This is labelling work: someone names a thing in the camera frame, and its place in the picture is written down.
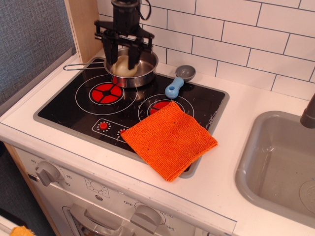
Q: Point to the grey timer knob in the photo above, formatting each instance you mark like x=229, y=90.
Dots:
x=47, y=173

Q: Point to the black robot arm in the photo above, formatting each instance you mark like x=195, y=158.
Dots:
x=125, y=3

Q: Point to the orange fuzzy object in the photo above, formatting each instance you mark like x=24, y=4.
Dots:
x=21, y=231

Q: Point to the grey plastic sink basin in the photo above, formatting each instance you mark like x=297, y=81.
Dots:
x=277, y=168

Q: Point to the orange knitted cloth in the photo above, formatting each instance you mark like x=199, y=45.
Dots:
x=169, y=141

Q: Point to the grey faucet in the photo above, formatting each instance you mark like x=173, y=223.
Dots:
x=308, y=117

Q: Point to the wooden side post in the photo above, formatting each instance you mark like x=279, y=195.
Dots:
x=82, y=14

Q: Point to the beige toy potato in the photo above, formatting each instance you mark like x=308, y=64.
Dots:
x=120, y=68

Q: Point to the silver pot with wire handle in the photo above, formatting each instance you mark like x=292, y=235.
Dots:
x=146, y=69

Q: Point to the grey oven knob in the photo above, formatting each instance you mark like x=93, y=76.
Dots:
x=146, y=218

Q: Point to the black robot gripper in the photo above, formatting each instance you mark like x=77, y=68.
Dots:
x=124, y=30

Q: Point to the black toy stove top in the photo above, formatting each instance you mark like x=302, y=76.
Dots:
x=91, y=98

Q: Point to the oven door with handle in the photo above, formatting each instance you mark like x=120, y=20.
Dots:
x=95, y=221

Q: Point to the blue handled grey scoop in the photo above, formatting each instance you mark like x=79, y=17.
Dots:
x=184, y=73

